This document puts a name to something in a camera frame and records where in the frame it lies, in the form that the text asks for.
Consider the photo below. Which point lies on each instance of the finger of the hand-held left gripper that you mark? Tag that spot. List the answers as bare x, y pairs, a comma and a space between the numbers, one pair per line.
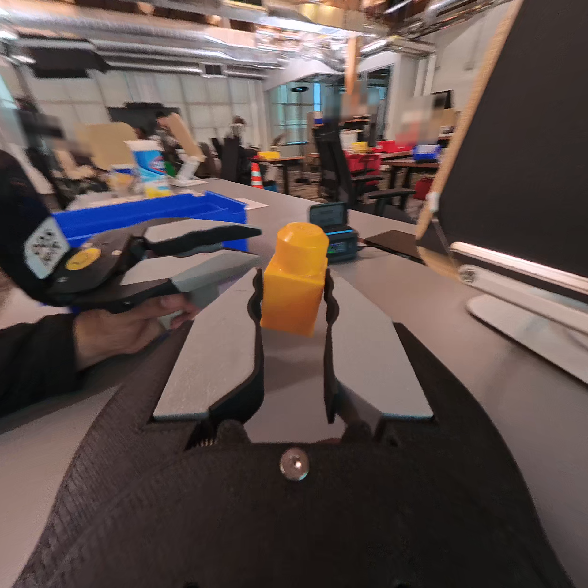
183, 229
216, 271

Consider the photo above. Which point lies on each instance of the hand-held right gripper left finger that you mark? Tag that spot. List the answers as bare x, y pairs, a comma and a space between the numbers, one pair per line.
211, 363

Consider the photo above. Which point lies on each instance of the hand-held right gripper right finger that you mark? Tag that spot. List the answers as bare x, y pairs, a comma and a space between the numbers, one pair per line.
376, 363

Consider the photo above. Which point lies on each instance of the yellow toy building block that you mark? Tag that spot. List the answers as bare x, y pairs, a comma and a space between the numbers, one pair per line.
294, 285

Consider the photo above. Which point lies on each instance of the person's left forearm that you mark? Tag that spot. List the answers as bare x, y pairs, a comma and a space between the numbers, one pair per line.
36, 363

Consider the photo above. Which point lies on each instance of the person's left hand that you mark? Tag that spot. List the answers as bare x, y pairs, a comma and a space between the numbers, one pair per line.
115, 335

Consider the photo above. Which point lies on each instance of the blue plastic bin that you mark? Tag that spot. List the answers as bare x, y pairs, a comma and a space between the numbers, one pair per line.
138, 211

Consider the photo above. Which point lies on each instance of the disinfecting wipes canister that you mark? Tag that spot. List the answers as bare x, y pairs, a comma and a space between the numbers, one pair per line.
149, 170

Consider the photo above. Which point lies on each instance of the white paper sheet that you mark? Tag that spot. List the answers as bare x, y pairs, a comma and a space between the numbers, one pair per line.
250, 203

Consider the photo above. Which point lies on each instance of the orange traffic cone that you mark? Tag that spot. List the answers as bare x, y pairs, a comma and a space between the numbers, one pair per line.
257, 177

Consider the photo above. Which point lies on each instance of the beige board on white stand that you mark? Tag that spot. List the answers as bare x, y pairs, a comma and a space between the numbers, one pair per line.
181, 133

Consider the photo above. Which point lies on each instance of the blue bucket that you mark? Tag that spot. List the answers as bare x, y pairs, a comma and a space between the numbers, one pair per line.
270, 186

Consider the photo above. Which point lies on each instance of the small yellow bin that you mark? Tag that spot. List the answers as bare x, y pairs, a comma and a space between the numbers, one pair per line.
268, 155

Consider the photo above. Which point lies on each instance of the beige rounded board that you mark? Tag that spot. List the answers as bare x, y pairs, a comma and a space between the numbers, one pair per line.
105, 142

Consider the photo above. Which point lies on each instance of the wooden top office table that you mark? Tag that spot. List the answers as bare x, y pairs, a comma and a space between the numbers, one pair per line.
280, 159

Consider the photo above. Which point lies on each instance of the dark charging case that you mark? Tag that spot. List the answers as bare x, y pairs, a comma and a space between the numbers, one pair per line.
337, 239

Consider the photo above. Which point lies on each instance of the black office chair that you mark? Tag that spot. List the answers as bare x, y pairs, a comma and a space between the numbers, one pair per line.
335, 160

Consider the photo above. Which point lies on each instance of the black light panel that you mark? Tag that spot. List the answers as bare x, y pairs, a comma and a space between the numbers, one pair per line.
64, 62

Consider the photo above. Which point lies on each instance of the red plastic bin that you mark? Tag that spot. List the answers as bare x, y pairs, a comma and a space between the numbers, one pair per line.
363, 163

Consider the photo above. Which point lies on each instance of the black floor lamp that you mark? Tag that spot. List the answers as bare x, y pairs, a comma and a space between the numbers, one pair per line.
299, 87

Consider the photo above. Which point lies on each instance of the long red bin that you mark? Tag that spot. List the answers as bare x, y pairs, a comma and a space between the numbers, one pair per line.
395, 145

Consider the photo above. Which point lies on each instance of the black board on white stand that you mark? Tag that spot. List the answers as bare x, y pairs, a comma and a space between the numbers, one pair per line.
528, 115

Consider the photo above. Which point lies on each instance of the wall screen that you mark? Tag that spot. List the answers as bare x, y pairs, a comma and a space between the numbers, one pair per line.
133, 115

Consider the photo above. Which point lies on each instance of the silver air duct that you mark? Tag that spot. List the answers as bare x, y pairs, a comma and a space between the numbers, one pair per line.
183, 41

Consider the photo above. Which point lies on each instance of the wooden post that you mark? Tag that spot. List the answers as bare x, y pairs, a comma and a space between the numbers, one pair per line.
352, 64

